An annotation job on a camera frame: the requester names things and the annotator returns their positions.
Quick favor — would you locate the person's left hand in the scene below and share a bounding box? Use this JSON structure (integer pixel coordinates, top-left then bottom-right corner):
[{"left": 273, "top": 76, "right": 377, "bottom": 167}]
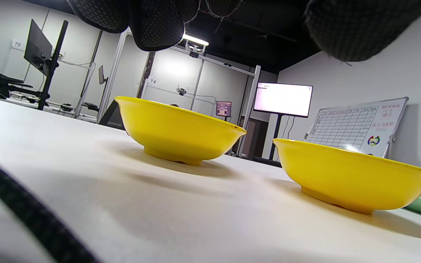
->
[{"left": 66, "top": 0, "right": 421, "bottom": 62}]

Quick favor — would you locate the yellow rice cake bowl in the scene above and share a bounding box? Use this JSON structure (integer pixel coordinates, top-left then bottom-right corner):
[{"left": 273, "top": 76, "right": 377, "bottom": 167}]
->
[{"left": 272, "top": 138, "right": 421, "bottom": 214}]

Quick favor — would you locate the yellow soy sauce bowl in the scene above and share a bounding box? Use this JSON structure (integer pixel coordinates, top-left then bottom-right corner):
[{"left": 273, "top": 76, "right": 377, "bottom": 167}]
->
[{"left": 114, "top": 96, "right": 247, "bottom": 165}]

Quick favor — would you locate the ceiling light bar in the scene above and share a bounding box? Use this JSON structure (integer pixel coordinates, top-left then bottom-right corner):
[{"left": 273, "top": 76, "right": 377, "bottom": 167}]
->
[{"left": 182, "top": 34, "right": 209, "bottom": 46}]

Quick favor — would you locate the small black monitor stand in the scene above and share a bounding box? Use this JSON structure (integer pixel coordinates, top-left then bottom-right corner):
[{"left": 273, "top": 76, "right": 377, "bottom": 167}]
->
[{"left": 81, "top": 65, "right": 109, "bottom": 112}]

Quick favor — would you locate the small lit screen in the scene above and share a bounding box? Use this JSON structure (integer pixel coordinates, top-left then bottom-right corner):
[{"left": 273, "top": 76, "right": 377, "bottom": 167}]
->
[{"left": 216, "top": 101, "right": 232, "bottom": 118}]

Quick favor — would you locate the black rolling computer stand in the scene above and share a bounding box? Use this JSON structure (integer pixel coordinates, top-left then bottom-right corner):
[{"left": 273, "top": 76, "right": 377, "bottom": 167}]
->
[{"left": 0, "top": 20, "right": 69, "bottom": 111}]

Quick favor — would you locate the black monitor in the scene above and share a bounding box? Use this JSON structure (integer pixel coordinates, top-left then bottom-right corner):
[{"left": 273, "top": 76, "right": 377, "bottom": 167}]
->
[{"left": 23, "top": 19, "right": 54, "bottom": 76}]

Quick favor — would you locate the large screen on stand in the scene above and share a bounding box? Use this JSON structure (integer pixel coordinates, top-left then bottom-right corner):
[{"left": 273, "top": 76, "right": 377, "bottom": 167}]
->
[{"left": 253, "top": 83, "right": 314, "bottom": 161}]

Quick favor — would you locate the whiteboard with grid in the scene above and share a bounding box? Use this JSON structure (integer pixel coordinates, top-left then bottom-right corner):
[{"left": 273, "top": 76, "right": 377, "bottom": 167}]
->
[{"left": 304, "top": 96, "right": 410, "bottom": 159}]

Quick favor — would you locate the white metal frame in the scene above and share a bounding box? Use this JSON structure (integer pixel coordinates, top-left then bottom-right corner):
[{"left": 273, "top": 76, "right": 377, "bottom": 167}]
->
[{"left": 96, "top": 28, "right": 262, "bottom": 157}]

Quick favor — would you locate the black cable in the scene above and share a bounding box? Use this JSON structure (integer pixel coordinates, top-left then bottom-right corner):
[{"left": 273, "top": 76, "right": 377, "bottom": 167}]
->
[{"left": 0, "top": 153, "right": 99, "bottom": 263}]

